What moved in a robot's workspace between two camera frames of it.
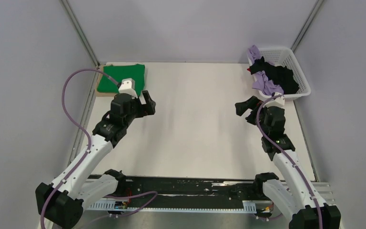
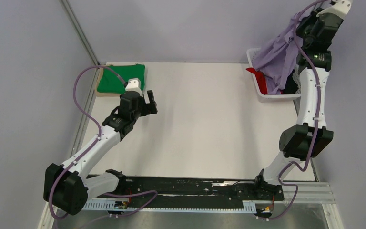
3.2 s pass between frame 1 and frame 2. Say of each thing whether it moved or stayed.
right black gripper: moved
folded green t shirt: stayed
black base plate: stayed
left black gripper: stayed
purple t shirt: moved
